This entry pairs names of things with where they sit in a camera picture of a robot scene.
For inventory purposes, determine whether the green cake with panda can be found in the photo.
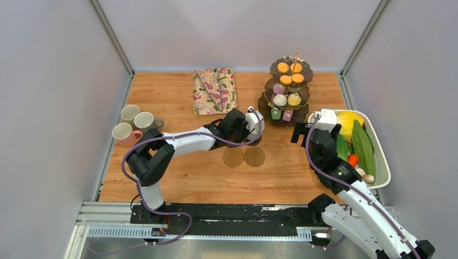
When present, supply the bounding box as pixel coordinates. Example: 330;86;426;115
271;107;282;120

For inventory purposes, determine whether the yellow cupcake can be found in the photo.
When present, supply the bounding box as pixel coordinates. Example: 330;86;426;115
287;92;301;106

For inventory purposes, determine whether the light wooden coaster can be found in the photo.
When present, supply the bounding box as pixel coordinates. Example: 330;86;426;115
244;147;266;167
223;148;244;167

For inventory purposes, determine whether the three-tier dark cake stand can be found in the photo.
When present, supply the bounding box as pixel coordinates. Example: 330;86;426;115
258;52;313;128

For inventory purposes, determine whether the white round cake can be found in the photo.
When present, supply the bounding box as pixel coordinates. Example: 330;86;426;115
272;94;287;106

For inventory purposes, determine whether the green round cake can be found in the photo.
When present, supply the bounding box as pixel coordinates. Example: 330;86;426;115
287;87;300;93

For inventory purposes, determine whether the floral rectangular tray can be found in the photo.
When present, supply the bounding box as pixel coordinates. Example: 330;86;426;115
193;68;238;115

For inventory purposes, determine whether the purple cake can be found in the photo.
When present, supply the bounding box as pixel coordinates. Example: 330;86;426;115
272;83;287;94

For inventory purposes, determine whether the round biscuit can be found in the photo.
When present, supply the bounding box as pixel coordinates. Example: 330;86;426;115
291;73;305;84
280;75;292;85
290;62;302;74
277;62;289;73

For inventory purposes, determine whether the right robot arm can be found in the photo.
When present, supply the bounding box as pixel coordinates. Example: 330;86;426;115
291;122;435;258

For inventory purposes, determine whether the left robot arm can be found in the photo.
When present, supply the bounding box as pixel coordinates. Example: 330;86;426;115
121;107;264;224

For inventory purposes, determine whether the green bok choy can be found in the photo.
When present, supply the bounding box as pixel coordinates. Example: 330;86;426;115
336;134;348;161

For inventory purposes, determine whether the orange carrot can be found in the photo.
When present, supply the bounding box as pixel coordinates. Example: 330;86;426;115
347;154;359;168

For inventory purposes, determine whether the napa cabbage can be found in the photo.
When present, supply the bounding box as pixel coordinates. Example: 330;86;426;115
336;111;363;143

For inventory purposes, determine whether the long dark green leaf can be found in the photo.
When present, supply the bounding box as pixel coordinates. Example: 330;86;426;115
352;120;376;176

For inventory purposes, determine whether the white mushroom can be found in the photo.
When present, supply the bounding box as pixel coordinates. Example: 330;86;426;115
356;168;375;183

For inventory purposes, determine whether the white oval vegetable basin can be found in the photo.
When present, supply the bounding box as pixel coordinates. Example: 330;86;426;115
308;109;392;190

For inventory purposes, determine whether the cream mug far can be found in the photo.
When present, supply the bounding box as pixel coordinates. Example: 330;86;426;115
120;104;140;127

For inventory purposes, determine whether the cream mug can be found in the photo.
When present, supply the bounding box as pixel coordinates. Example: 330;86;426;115
112;122;144;148
120;104;140;127

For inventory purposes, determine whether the cream mug left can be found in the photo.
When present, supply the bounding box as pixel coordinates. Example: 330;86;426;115
112;122;144;148

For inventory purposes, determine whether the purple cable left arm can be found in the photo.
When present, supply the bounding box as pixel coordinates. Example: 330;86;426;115
120;106;266;247

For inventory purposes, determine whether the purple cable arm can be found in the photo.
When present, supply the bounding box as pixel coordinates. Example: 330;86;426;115
305;113;423;259
120;106;266;247

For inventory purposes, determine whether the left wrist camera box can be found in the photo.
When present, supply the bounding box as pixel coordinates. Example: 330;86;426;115
245;111;265;138

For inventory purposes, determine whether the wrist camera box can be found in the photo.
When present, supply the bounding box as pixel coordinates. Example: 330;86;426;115
307;109;337;132
245;111;265;138

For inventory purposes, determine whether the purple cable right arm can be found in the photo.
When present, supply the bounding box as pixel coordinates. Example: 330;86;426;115
305;113;423;259

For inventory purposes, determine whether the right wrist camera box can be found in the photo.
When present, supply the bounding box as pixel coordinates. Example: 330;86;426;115
307;109;337;132

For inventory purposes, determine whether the grey handled mug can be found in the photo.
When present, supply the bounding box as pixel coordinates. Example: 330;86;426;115
133;112;164;133

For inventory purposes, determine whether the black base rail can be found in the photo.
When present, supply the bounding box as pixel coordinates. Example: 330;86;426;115
130;203;329;237

